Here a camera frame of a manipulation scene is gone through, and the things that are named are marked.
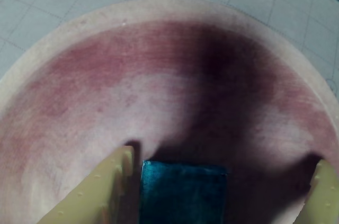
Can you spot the round wooden bowl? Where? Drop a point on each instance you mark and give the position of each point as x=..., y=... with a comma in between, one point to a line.
x=132, y=89

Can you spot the blue foam block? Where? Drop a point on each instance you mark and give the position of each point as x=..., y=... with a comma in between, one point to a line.
x=182, y=195

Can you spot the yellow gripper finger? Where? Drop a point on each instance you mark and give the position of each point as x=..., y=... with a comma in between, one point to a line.
x=324, y=197
x=90, y=197

